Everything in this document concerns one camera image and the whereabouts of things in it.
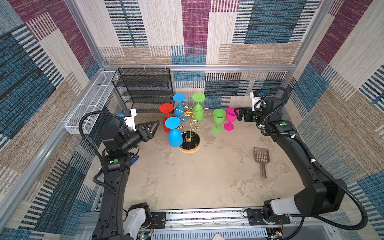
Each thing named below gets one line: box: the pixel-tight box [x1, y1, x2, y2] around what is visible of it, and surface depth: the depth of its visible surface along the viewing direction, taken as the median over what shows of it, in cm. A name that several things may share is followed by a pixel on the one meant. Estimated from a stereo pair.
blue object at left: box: [131, 155, 139, 166], surface depth 96 cm
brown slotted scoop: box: [254, 147, 270, 179], surface depth 96 cm
